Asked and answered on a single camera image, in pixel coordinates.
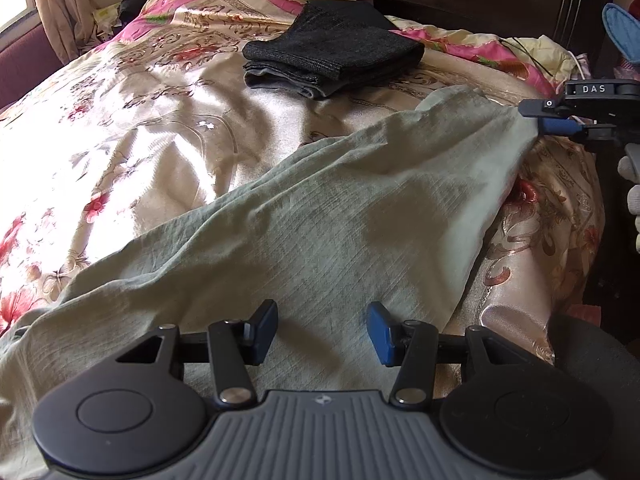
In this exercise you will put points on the floral satin bedspread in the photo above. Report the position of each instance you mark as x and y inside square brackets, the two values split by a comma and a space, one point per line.
[125, 135]

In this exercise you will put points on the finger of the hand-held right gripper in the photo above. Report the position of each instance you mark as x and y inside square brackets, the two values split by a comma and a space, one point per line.
[557, 127]
[542, 108]

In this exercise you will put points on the person's right hand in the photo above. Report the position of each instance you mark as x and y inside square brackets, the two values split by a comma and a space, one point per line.
[634, 175]

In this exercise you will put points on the dark red window seat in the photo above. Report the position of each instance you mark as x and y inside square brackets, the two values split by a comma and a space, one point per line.
[25, 65]

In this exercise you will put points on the folded black pants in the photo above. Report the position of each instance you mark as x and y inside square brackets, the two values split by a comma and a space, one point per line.
[340, 50]

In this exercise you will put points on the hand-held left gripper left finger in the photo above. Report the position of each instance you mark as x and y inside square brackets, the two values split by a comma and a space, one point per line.
[265, 331]

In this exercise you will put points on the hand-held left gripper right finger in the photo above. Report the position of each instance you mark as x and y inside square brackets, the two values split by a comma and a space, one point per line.
[380, 334]

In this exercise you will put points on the window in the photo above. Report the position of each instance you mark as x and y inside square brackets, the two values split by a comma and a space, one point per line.
[12, 2]

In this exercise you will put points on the black cloth bundle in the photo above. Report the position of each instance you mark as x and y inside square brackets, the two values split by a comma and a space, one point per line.
[137, 7]

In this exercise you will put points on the grey-green pants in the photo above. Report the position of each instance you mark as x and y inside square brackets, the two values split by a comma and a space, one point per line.
[325, 210]

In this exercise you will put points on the beige patterned curtain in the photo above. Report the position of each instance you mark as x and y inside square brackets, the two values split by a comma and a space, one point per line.
[65, 5]

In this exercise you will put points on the white plastic bag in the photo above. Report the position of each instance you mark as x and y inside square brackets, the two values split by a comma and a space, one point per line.
[106, 16]

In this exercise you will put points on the blue cloth item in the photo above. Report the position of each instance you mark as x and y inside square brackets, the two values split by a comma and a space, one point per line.
[622, 30]

